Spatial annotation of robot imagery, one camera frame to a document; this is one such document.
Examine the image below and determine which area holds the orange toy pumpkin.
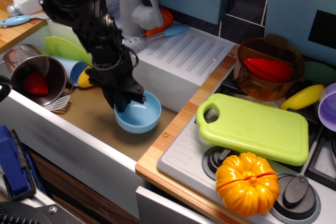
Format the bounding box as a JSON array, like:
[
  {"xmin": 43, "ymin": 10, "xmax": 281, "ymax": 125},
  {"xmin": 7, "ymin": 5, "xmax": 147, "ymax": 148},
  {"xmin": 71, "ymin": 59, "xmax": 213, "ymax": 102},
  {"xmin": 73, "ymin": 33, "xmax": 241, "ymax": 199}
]
[{"xmin": 216, "ymin": 153, "xmax": 280, "ymax": 217}]

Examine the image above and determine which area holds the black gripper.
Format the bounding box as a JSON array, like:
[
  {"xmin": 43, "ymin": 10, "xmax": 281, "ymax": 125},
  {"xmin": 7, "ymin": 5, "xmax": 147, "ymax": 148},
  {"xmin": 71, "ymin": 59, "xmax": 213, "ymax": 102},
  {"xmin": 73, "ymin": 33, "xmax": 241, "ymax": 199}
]
[{"xmin": 86, "ymin": 47, "xmax": 146, "ymax": 112}]

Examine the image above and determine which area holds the blue clamp block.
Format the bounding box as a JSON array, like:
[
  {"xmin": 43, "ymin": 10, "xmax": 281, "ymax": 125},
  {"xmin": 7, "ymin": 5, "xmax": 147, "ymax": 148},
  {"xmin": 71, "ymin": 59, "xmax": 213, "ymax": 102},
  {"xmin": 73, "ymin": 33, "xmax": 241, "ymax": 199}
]
[{"xmin": 1, "ymin": 125, "xmax": 36, "ymax": 201}]

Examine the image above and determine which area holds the yellow toy corn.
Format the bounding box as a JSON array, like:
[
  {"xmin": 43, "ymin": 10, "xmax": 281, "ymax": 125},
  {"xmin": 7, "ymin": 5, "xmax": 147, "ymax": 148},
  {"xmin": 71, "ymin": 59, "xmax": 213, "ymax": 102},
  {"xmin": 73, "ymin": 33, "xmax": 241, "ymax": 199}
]
[{"xmin": 78, "ymin": 66, "xmax": 93, "ymax": 88}]

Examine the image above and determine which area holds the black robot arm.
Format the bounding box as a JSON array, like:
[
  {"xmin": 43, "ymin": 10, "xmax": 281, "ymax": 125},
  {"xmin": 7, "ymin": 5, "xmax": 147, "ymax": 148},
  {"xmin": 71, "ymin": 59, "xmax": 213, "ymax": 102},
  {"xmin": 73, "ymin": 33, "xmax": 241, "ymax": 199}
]
[{"xmin": 39, "ymin": 0, "xmax": 145, "ymax": 112}]

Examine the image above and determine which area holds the green cutting board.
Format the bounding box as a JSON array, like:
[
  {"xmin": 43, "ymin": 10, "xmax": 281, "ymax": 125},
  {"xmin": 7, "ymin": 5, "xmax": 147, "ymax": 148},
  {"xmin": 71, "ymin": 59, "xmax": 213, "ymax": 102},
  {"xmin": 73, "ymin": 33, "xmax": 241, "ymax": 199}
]
[{"xmin": 196, "ymin": 93, "xmax": 309, "ymax": 166}]

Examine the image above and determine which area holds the light blue bowl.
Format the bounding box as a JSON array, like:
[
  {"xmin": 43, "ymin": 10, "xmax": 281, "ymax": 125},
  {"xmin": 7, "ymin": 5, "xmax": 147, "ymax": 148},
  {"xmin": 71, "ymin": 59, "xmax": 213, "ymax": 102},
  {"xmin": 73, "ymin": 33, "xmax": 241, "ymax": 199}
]
[{"xmin": 114, "ymin": 91, "xmax": 162, "ymax": 134}]

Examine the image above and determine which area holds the purple bowl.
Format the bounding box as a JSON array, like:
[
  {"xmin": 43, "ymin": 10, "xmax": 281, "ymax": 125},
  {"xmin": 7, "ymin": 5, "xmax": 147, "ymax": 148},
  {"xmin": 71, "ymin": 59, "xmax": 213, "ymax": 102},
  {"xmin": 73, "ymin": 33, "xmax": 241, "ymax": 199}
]
[{"xmin": 318, "ymin": 83, "xmax": 336, "ymax": 132}]

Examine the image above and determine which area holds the yellow toy banana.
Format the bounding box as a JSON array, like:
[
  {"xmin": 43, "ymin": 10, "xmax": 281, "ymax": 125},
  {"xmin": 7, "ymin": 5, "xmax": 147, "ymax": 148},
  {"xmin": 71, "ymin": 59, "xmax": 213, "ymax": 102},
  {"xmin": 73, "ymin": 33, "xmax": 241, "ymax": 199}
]
[{"xmin": 281, "ymin": 84, "xmax": 325, "ymax": 110}]

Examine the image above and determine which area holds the white bottle silver cap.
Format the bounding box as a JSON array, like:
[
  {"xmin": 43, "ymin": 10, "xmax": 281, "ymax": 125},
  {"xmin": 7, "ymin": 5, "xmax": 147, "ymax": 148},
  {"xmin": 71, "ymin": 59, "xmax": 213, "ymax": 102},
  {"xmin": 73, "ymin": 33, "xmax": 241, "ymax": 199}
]
[{"xmin": 7, "ymin": 0, "xmax": 42, "ymax": 17}]

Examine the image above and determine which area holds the red toy strawberry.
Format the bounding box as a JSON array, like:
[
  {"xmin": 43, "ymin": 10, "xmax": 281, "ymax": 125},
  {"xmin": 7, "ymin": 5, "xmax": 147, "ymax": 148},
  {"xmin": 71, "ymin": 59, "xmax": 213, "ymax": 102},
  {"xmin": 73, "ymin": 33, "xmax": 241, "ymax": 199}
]
[{"xmin": 23, "ymin": 72, "xmax": 49, "ymax": 95}]

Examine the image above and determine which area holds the transparent orange pot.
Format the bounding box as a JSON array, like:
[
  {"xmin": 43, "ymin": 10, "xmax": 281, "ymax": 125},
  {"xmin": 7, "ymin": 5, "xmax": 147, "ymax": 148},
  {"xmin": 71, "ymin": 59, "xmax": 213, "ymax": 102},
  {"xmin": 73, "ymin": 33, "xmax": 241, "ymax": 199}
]
[{"xmin": 233, "ymin": 37, "xmax": 305, "ymax": 101}]

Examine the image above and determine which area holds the grey stove knob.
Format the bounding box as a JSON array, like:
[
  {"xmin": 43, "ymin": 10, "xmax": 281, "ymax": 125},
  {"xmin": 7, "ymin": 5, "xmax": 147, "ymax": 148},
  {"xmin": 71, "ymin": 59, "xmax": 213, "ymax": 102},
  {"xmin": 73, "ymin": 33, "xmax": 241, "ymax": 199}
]
[{"xmin": 270, "ymin": 174, "xmax": 321, "ymax": 223}]

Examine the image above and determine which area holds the grey toy faucet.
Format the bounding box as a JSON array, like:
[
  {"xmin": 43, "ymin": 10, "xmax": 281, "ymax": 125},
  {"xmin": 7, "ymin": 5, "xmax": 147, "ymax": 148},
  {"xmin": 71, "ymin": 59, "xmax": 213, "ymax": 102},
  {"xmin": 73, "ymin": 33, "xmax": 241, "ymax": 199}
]
[{"xmin": 120, "ymin": 0, "xmax": 164, "ymax": 38}]

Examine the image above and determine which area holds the red toy pepper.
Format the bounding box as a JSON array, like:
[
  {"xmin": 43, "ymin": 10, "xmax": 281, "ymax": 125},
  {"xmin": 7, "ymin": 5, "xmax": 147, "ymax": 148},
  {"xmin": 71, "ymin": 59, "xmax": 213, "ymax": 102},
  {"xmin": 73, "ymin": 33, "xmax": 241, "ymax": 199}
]
[{"xmin": 243, "ymin": 58, "xmax": 291, "ymax": 82}]

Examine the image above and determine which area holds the grey slotted spoon blue handle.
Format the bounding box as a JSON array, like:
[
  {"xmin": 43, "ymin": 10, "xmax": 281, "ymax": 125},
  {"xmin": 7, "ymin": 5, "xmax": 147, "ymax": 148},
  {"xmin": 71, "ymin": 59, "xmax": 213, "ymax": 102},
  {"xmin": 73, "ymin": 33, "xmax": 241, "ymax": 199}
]
[{"xmin": 123, "ymin": 24, "xmax": 189, "ymax": 53}]

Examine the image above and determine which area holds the light blue cup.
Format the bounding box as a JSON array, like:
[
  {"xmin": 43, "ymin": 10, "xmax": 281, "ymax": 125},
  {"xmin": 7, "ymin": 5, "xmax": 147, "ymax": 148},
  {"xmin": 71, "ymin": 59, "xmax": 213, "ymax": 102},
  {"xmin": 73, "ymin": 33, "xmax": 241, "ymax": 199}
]
[{"xmin": 52, "ymin": 56, "xmax": 88, "ymax": 87}]

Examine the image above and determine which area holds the white slotted spatula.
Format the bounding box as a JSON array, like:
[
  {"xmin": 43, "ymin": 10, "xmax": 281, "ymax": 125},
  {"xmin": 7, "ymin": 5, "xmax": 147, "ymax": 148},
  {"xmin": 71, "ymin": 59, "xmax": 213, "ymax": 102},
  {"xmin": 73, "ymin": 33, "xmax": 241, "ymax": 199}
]
[{"xmin": 44, "ymin": 95, "xmax": 70, "ymax": 111}]

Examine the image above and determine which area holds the blue handled utensil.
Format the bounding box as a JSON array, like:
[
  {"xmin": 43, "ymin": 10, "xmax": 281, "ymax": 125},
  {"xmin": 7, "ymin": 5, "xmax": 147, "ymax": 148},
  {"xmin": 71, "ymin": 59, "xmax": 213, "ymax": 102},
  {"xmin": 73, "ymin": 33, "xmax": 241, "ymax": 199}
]
[{"xmin": 1, "ymin": 13, "xmax": 49, "ymax": 27}]

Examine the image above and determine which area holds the green plastic plate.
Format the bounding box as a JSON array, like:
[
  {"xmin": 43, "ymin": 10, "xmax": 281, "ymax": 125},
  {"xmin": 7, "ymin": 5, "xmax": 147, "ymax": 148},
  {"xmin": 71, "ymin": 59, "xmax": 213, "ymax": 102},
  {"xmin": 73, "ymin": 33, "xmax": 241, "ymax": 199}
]
[{"xmin": 45, "ymin": 36, "xmax": 92, "ymax": 66}]

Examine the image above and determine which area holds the steel pot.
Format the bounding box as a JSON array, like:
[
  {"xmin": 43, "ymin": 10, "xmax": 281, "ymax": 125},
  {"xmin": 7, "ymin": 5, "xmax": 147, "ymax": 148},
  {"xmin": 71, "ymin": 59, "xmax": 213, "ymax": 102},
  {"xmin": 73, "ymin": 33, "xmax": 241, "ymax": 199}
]
[{"xmin": 1, "ymin": 56, "xmax": 68, "ymax": 106}]

